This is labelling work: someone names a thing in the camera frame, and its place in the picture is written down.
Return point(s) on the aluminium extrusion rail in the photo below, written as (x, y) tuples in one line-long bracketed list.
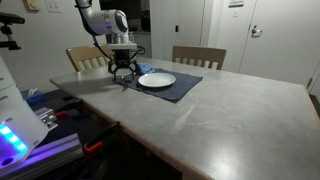
[(56, 150)]

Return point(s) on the white door sign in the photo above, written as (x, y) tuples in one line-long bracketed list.
[(236, 3)]

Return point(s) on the wooden slat-back chair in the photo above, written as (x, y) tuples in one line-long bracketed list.
[(83, 55), (200, 52)]

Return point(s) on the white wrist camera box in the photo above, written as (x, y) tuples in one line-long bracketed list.
[(125, 46)]

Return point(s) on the beige wall thermostat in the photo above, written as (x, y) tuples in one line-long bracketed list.
[(31, 5)]

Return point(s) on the white robot base blue lights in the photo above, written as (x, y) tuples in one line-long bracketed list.
[(16, 116)]

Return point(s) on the blue box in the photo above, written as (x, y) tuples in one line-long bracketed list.
[(35, 99)]

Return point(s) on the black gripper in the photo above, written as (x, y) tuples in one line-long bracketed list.
[(122, 58)]

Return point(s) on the white appliance cabinet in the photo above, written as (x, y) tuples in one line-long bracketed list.
[(144, 40)]

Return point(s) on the silver metal blocks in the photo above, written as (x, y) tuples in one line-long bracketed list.
[(45, 116)]

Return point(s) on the wide white switch plate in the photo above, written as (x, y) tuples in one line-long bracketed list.
[(53, 5)]

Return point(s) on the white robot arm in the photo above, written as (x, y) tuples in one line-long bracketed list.
[(103, 20)]

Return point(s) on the black camera on mount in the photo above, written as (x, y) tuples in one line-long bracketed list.
[(11, 18)]

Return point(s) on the dark blue fabric placemat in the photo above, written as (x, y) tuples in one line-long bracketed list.
[(183, 85)]

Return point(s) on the white round plate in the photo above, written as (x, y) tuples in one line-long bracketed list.
[(156, 80)]

